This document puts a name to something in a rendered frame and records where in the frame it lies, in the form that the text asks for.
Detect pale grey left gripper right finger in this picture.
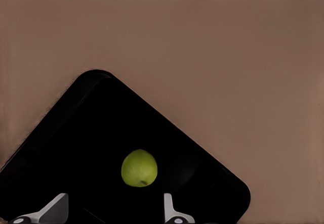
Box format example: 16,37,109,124
164,193,196,224

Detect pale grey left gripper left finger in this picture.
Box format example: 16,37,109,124
9,193,69,224

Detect green apple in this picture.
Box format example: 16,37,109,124
121,149,158,188

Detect black tray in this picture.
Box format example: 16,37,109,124
0,69,252,224

